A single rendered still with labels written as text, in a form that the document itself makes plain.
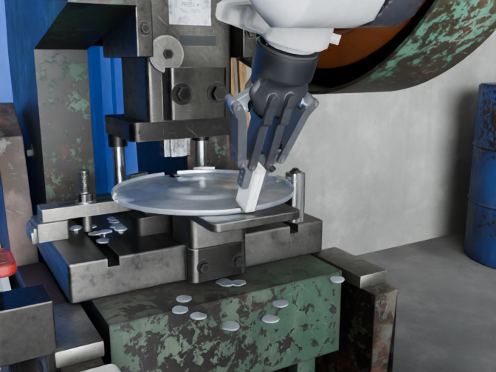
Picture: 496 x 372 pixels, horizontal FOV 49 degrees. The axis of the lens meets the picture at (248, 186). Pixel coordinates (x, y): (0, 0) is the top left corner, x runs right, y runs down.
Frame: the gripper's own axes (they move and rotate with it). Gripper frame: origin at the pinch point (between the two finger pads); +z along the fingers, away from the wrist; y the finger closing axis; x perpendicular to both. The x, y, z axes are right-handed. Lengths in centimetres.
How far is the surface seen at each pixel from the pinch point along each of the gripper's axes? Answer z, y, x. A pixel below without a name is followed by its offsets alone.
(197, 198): 7.3, -3.2, 7.5
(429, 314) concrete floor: 104, 130, 31
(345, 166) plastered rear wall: 88, 142, 112
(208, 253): 15.3, -1.5, 3.6
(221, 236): 13.1, 0.8, 4.6
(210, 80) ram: -5.6, 2.6, 20.2
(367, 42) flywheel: -12.3, 33.6, 21.1
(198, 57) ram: -7.5, 2.0, 24.4
